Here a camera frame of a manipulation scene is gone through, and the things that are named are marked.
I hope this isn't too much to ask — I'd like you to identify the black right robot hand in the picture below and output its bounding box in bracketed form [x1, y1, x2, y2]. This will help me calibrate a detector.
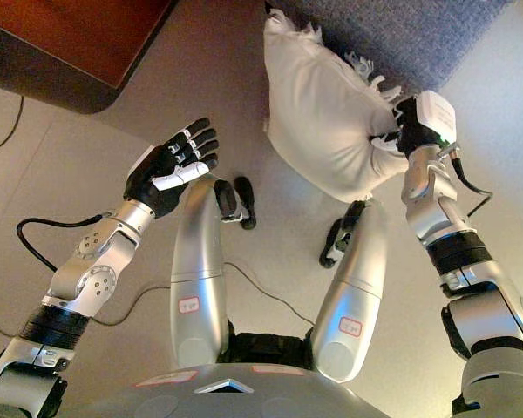
[368, 90, 458, 157]

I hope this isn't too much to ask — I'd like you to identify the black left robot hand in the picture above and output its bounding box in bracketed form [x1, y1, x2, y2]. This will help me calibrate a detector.
[122, 117, 221, 219]

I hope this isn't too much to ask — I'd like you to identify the white fringed pillow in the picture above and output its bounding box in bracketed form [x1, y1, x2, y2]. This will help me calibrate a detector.
[260, 7, 413, 206]

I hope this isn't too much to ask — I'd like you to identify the grey fabric armchair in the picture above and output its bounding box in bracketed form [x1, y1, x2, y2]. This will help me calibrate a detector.
[264, 0, 514, 96]

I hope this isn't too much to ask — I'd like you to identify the silver left robot leg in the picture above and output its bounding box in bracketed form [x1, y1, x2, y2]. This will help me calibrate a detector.
[168, 175, 259, 370]

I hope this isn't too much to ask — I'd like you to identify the silver robot leg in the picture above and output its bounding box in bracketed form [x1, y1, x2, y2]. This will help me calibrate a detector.
[309, 199, 390, 385]
[168, 175, 259, 370]

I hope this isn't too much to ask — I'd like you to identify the reddish brown wooden desk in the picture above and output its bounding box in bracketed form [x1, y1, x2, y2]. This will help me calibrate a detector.
[0, 0, 180, 116]

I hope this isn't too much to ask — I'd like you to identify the silver right robot leg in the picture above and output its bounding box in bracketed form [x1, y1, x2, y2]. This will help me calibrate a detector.
[309, 199, 390, 385]

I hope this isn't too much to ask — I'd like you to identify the grey robot torso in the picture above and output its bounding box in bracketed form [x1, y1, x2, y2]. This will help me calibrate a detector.
[130, 364, 378, 418]

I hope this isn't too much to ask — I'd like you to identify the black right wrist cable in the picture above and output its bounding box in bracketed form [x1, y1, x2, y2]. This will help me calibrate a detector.
[443, 146, 494, 219]

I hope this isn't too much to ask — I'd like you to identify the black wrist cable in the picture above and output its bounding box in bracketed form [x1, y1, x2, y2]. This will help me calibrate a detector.
[15, 212, 115, 273]
[443, 146, 494, 219]

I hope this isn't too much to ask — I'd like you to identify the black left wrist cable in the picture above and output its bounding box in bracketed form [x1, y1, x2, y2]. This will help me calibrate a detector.
[15, 212, 115, 273]

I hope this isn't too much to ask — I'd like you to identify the thin floor cable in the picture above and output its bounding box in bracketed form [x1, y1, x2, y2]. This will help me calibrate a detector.
[0, 94, 25, 153]
[89, 260, 316, 328]

